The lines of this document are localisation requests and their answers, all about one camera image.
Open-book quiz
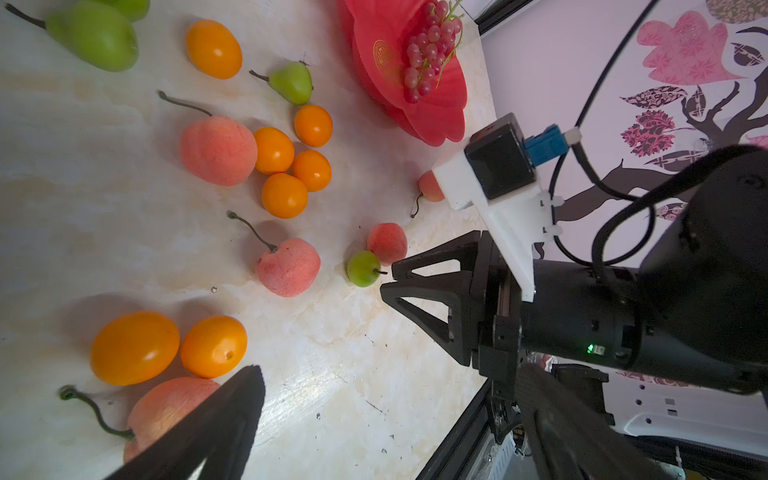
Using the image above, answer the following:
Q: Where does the pink fake peach centre right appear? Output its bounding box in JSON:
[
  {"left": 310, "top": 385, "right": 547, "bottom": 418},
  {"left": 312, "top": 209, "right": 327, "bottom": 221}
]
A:
[{"left": 367, "top": 223, "right": 408, "bottom": 266}]

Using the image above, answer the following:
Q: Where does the orange fake fruit bottom right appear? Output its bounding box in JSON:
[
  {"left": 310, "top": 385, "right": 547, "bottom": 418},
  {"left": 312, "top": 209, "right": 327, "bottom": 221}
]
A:
[{"left": 180, "top": 315, "right": 248, "bottom": 379}]

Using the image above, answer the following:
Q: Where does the pink fake peach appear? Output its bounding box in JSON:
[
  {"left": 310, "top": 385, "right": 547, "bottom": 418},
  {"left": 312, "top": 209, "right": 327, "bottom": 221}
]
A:
[
  {"left": 58, "top": 377, "right": 220, "bottom": 464},
  {"left": 410, "top": 170, "right": 445, "bottom": 218},
  {"left": 227, "top": 211, "right": 322, "bottom": 298},
  {"left": 367, "top": 223, "right": 408, "bottom": 266},
  {"left": 158, "top": 90, "right": 258, "bottom": 187}
]

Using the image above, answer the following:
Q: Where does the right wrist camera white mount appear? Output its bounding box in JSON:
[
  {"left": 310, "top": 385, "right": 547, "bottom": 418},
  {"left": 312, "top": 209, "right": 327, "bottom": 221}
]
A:
[{"left": 432, "top": 113, "right": 582, "bottom": 302}]

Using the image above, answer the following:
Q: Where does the orange fake fruit cluster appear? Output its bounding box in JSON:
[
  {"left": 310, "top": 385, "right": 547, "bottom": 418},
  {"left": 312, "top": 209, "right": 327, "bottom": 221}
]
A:
[
  {"left": 292, "top": 150, "right": 332, "bottom": 192},
  {"left": 262, "top": 173, "right": 309, "bottom": 219},
  {"left": 253, "top": 127, "right": 295, "bottom": 175}
]

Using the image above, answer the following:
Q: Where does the orange fake fruit cluster left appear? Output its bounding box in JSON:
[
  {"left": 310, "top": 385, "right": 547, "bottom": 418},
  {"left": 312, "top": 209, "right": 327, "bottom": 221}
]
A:
[{"left": 253, "top": 127, "right": 295, "bottom": 175}]

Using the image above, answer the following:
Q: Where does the red flower-shaped fruit bowl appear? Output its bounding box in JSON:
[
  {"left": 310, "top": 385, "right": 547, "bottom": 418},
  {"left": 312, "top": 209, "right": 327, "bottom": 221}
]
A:
[{"left": 336, "top": 0, "right": 468, "bottom": 147}]

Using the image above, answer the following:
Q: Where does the small green fake apple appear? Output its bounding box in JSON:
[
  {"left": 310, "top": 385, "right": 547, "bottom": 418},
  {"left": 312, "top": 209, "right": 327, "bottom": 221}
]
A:
[{"left": 346, "top": 250, "right": 387, "bottom": 288}]

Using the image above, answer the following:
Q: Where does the pink fake peach far right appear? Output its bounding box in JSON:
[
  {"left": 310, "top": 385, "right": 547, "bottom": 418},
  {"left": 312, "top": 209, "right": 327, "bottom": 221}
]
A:
[{"left": 410, "top": 170, "right": 445, "bottom": 218}]

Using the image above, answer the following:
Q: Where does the purple fake grape bunch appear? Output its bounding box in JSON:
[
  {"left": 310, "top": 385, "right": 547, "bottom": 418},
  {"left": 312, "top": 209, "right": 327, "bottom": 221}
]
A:
[{"left": 402, "top": 1, "right": 463, "bottom": 104}]

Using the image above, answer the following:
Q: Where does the orange fake fruit top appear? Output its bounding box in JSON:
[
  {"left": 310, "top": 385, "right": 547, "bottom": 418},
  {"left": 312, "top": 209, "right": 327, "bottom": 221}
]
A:
[{"left": 185, "top": 20, "right": 243, "bottom": 80}]

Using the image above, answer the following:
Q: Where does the orange fake fruit cluster bottom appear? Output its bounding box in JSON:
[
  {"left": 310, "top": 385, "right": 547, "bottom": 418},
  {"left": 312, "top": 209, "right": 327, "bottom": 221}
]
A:
[{"left": 262, "top": 173, "right": 309, "bottom": 219}]

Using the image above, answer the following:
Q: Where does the pink fake peach bottom left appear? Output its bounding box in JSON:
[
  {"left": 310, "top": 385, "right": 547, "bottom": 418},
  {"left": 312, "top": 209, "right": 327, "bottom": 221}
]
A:
[{"left": 58, "top": 377, "right": 220, "bottom": 464}]

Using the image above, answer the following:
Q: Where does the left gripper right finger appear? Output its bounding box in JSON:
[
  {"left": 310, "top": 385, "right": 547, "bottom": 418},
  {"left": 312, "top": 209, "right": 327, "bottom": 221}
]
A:
[{"left": 515, "top": 364, "right": 666, "bottom": 479}]

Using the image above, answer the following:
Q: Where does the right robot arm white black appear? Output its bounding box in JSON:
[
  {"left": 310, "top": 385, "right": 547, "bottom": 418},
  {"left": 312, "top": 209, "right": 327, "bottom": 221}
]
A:
[{"left": 380, "top": 145, "right": 767, "bottom": 477}]

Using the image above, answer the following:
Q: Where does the green fake pear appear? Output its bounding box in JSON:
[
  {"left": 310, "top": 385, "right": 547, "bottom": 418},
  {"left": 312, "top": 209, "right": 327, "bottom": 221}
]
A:
[
  {"left": 249, "top": 61, "right": 314, "bottom": 106},
  {"left": 104, "top": 0, "right": 151, "bottom": 22},
  {"left": 5, "top": 1, "right": 139, "bottom": 72}
]

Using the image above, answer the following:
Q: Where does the orange fake fruit cluster right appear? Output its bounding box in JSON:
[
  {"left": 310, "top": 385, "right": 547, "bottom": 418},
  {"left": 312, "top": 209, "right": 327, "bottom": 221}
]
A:
[{"left": 292, "top": 150, "right": 332, "bottom": 192}]

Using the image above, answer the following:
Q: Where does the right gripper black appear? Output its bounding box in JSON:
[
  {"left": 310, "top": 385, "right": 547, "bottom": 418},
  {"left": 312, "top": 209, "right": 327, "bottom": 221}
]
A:
[{"left": 380, "top": 230, "right": 639, "bottom": 376}]

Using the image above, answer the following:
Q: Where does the orange fake fruit bottom left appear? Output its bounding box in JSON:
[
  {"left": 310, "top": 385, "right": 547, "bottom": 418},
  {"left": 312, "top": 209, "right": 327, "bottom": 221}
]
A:
[{"left": 90, "top": 311, "right": 181, "bottom": 386}]

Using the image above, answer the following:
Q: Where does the pink fake peach upper left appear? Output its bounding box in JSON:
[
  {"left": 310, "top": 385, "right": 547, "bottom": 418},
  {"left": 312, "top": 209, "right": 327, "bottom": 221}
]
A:
[{"left": 158, "top": 90, "right": 258, "bottom": 187}]

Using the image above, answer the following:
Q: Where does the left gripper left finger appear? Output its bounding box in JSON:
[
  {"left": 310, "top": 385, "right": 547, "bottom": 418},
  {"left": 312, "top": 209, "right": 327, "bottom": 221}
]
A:
[{"left": 109, "top": 365, "right": 266, "bottom": 479}]

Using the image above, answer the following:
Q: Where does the pink fake peach middle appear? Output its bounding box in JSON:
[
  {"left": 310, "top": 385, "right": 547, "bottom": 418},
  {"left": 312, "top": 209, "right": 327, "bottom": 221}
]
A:
[{"left": 227, "top": 211, "right": 322, "bottom": 298}]

